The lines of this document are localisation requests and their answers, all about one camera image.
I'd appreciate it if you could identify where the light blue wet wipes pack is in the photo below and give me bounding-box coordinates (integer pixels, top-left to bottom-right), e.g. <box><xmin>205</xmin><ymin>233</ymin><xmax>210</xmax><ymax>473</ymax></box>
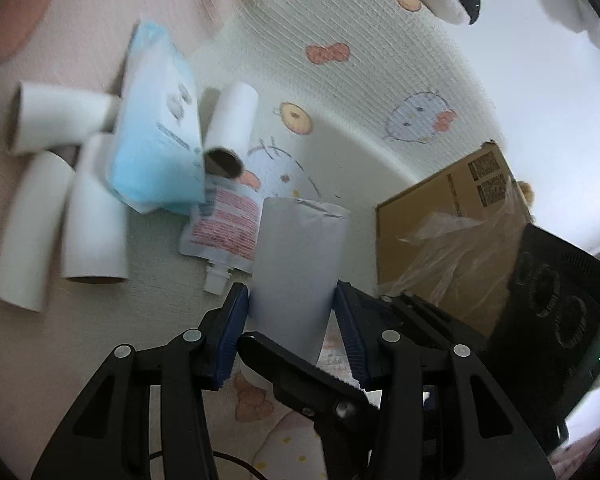
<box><xmin>111</xmin><ymin>20</ymin><xmax>206</xmax><ymax>216</ymax></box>

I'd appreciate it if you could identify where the pink cat print blanket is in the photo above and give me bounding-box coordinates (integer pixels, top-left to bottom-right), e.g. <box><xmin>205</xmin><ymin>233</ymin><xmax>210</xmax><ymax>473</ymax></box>
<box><xmin>0</xmin><ymin>0</ymin><xmax>291</xmax><ymax>171</ymax></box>

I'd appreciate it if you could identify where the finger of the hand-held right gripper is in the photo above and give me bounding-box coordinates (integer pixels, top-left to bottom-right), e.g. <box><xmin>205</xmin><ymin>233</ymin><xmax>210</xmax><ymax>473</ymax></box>
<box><xmin>236</xmin><ymin>331</ymin><xmax>382</xmax><ymax>480</ymax></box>
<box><xmin>379</xmin><ymin>291</ymin><xmax>492</xmax><ymax>357</ymax></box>

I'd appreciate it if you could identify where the white paper roll core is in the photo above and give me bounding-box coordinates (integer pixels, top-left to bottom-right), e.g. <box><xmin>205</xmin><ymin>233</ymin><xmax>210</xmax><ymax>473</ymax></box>
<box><xmin>240</xmin><ymin>196</ymin><xmax>352</xmax><ymax>392</ymax></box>

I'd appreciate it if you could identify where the pile of white tubes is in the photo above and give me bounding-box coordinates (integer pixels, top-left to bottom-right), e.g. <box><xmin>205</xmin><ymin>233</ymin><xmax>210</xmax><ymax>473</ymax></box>
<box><xmin>0</xmin><ymin>81</ymin><xmax>259</xmax><ymax>313</ymax></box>

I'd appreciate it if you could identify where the cream cat print blanket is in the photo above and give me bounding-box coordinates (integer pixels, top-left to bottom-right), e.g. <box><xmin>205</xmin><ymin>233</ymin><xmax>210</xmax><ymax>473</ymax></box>
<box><xmin>0</xmin><ymin>0</ymin><xmax>506</xmax><ymax>480</ymax></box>

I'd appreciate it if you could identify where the pink white spout pouch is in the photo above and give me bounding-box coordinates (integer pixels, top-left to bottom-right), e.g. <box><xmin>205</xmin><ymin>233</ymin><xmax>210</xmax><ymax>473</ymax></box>
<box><xmin>179</xmin><ymin>182</ymin><xmax>263</xmax><ymax>296</ymax></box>

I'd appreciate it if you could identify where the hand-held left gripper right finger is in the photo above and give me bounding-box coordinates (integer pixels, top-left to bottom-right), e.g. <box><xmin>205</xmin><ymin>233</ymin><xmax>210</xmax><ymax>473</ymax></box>
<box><xmin>334</xmin><ymin>281</ymin><xmax>556</xmax><ymax>480</ymax></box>

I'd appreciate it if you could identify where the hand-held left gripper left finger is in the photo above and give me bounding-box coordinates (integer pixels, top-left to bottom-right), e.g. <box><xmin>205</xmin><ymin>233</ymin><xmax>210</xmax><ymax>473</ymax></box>
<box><xmin>30</xmin><ymin>281</ymin><xmax>251</xmax><ymax>480</ymax></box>

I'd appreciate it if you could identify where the brown cardboard box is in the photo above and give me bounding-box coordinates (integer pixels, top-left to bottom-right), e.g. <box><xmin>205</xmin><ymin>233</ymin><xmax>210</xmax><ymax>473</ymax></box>
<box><xmin>375</xmin><ymin>140</ymin><xmax>537</xmax><ymax>343</ymax></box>

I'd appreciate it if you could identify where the black cable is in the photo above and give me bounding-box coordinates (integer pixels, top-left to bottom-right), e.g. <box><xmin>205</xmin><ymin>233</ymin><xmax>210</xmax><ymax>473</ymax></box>
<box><xmin>147</xmin><ymin>449</ymin><xmax>261</xmax><ymax>480</ymax></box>

